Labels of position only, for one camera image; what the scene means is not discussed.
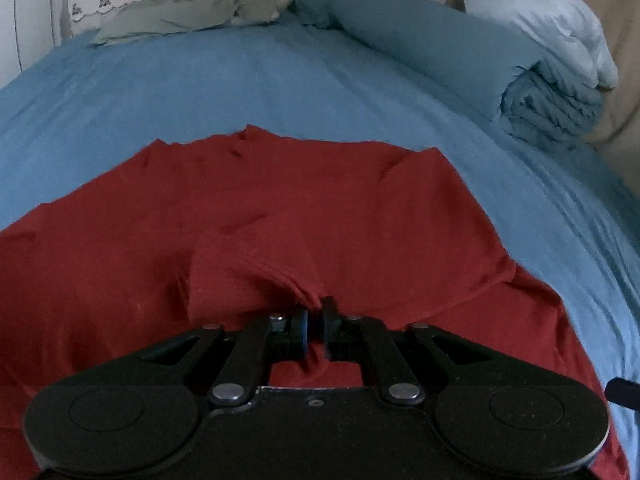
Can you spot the blue bed sheet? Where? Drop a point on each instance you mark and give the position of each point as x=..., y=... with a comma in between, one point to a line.
x=240, y=85

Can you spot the red shirt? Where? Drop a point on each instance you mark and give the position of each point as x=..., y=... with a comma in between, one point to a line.
x=150, y=240

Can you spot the white bedside cabinet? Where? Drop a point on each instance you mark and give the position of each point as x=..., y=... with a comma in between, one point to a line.
x=25, y=25

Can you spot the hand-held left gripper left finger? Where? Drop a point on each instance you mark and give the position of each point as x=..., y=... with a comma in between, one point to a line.
x=300, y=332

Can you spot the grey-green cloth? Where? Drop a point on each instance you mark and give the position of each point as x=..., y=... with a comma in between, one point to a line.
x=170, y=17

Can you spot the folded blue duvet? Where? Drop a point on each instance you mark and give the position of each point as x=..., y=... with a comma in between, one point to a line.
x=440, y=55

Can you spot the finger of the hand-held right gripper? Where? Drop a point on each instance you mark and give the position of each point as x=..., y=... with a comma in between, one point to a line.
x=624, y=393

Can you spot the white pillow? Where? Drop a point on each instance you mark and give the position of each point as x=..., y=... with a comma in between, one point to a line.
x=545, y=20

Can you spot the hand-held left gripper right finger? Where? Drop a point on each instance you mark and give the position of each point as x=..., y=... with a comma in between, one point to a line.
x=328, y=331

